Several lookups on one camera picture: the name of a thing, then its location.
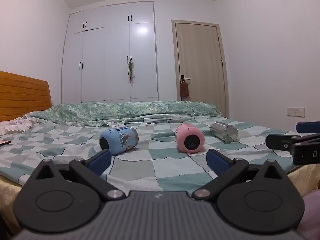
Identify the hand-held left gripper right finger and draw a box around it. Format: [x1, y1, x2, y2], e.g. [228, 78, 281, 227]
[192, 149, 297, 201]

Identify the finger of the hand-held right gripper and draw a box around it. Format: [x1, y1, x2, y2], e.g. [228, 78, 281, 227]
[265, 134, 302, 152]
[296, 121, 320, 133]

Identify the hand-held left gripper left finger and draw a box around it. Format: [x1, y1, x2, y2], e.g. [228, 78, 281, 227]
[23, 149, 126, 201]

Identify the blue cartoon print cup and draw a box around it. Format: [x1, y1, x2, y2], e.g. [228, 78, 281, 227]
[99, 127, 139, 157]

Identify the stainless steel cup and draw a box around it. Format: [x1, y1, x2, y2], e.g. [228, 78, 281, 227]
[210, 121, 239, 143]

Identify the pink cup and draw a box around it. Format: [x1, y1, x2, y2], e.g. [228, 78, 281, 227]
[175, 123, 205, 154]

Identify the yellow mattress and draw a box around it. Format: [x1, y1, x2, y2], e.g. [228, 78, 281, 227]
[0, 163, 320, 217]

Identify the green checkered bed sheet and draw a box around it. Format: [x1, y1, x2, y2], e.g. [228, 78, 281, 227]
[0, 116, 302, 193]

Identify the green floral duvet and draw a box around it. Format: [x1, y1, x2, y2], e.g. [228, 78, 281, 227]
[23, 100, 222, 128]

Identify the purple cloth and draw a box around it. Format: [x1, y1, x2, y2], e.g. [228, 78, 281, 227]
[297, 189, 320, 240]

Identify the brown plush toy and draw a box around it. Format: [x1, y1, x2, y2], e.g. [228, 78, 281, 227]
[179, 82, 190, 101]

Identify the white floral pillow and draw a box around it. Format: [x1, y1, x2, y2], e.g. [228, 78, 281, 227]
[0, 119, 36, 136]

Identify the beige wooden door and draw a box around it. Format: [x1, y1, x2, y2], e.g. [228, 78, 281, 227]
[171, 19, 230, 118]

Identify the green hanging ornament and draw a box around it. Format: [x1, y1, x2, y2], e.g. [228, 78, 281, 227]
[127, 57, 136, 84]

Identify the white wardrobe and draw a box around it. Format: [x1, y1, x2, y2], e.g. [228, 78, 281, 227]
[61, 1, 159, 104]

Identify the orange wooden headboard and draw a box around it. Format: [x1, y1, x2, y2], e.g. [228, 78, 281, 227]
[0, 71, 52, 122]

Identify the white wall socket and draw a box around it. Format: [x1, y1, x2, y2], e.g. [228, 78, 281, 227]
[287, 107, 306, 117]

